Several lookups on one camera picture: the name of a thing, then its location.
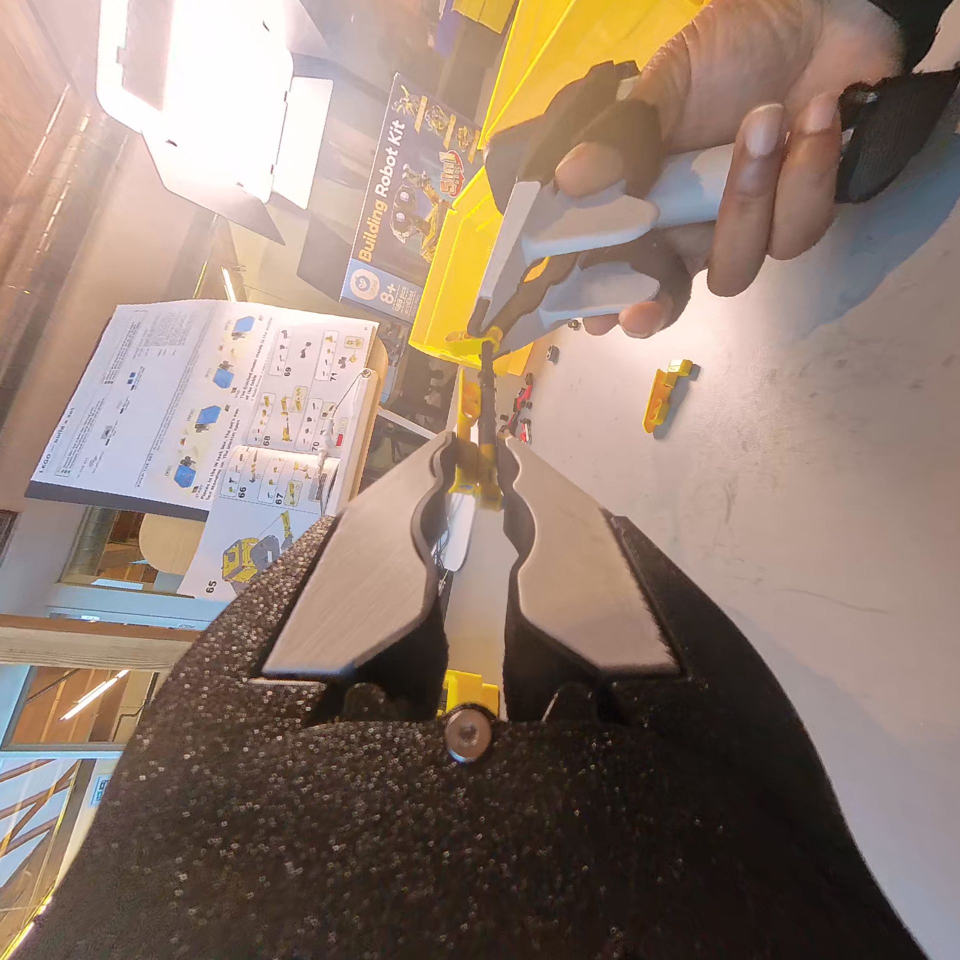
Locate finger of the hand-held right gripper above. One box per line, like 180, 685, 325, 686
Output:
467, 180, 558, 339
493, 266, 663, 355

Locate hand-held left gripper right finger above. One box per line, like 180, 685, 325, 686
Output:
498, 435, 680, 678

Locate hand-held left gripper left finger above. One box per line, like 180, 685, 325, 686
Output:
261, 431, 457, 676

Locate yellow angled toy beam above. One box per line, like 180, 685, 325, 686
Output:
643, 358, 696, 436

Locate yellow toy actuator assembly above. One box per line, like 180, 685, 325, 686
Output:
448, 333, 505, 513

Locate person's right forearm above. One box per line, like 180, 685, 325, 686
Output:
873, 0, 960, 46

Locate grey desk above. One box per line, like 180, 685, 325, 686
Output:
450, 142, 960, 960

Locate person's right hand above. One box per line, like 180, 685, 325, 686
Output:
553, 0, 903, 340

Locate yellow bin with loose parts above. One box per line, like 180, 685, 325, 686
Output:
408, 165, 543, 376

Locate white rounded board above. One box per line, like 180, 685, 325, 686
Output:
442, 495, 478, 573

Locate toy kit cardboard box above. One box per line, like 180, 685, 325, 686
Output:
341, 71, 489, 325

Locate pile of small toy parts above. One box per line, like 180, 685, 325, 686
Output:
498, 375, 543, 445

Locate empty yellow storage bin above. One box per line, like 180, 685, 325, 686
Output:
480, 0, 714, 144

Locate open instruction booklet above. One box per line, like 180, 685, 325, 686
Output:
26, 300, 380, 601

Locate bright light panel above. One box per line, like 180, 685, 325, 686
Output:
96, 0, 335, 245

